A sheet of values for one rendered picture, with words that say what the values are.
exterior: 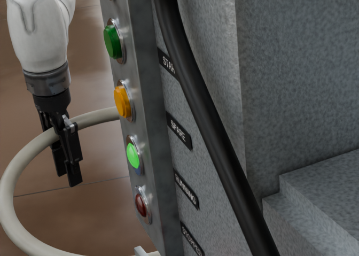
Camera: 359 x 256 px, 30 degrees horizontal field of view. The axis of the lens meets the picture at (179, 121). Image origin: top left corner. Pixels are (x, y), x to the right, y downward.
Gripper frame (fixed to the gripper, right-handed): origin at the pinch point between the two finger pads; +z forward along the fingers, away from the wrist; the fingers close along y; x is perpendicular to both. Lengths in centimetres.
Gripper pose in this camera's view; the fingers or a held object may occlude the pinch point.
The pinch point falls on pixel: (67, 167)
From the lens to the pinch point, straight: 149.1
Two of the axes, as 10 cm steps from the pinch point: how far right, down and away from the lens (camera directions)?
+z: 0.8, 8.3, 5.5
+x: 7.7, -4.0, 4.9
